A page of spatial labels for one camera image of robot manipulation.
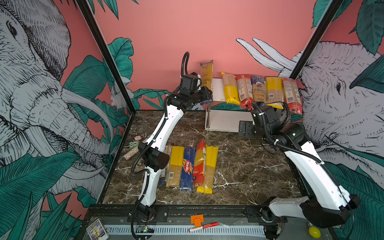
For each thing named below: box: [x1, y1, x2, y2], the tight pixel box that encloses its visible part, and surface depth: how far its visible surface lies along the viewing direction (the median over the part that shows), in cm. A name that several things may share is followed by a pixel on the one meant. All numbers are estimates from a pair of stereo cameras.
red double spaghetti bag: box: [281, 77, 303, 115], surface depth 79 cm
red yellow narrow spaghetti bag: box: [193, 139, 207, 187], surface depth 88 cm
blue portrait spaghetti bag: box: [250, 74, 267, 102], surface depth 83 cm
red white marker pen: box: [188, 221, 219, 233], surface depth 71 cm
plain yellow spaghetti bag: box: [196, 144, 219, 194], surface depth 89 cm
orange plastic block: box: [190, 214, 204, 227], surface depth 73 cm
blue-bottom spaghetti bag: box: [200, 60, 214, 91], surface depth 81 cm
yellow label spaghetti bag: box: [165, 146, 185, 189], surface depth 88 cm
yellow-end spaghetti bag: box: [221, 72, 241, 105], surface depth 81 cm
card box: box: [86, 218, 109, 240], surface depth 69 cm
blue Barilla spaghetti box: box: [179, 147, 196, 191], surface depth 88 cm
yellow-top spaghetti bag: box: [265, 77, 284, 110], surface depth 84 cm
